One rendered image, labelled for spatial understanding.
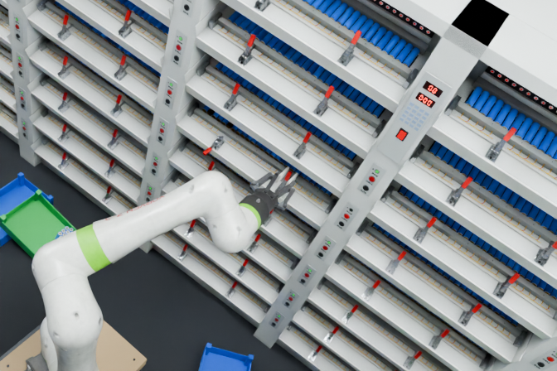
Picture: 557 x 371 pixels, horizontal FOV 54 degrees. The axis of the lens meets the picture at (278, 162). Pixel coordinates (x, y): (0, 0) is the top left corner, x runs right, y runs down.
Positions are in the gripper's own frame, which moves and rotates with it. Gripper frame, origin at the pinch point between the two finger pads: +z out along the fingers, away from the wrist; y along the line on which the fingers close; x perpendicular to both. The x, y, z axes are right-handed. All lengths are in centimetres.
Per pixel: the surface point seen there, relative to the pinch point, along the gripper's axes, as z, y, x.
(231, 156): 0.4, -20.2, -6.5
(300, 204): 0.6, 8.1, -6.3
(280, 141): -2.7, -6.8, 12.2
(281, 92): -7.7, -12.0, 29.8
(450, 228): 4, 50, 17
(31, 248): -18, -78, -95
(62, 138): 10, -96, -61
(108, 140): 8, -73, -43
